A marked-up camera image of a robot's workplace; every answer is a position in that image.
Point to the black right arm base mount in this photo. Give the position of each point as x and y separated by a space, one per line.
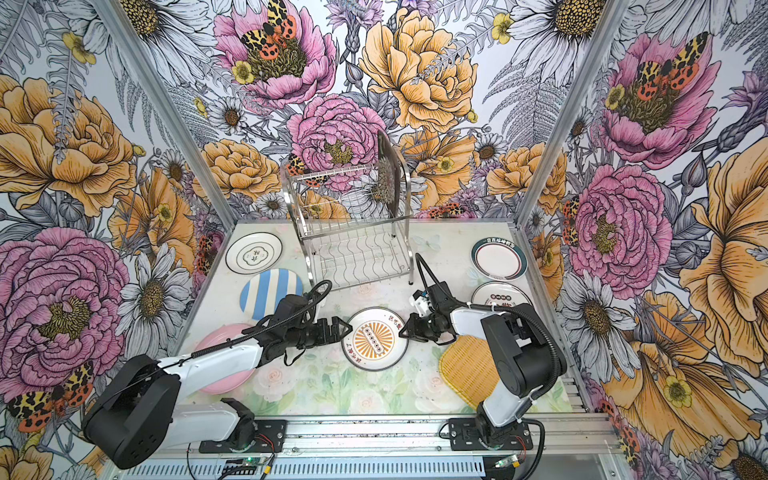
475 434

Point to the pink round plate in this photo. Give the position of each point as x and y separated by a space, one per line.
226 369

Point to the white plate with black rings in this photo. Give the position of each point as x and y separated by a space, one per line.
254 253

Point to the white plate with colored dots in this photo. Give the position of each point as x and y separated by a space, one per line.
500 293

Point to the green red rimmed white plate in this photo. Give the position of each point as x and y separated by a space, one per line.
498 258

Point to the yellow woven square tray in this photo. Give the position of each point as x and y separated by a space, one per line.
467 367

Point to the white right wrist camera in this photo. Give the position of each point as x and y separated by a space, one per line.
421 303

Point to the orange sunburst white plate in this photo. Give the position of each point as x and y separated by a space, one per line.
374 343

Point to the steel wire dish rack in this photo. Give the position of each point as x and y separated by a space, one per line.
347 234

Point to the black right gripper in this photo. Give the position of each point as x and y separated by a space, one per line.
414 331

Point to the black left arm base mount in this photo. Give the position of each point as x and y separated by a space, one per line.
250 435

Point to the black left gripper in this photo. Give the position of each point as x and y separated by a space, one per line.
323 338

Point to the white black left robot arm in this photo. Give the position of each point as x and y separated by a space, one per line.
142 410

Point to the blue white striped plate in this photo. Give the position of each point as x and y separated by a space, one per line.
263 292

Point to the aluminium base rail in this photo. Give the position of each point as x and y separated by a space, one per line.
564 446

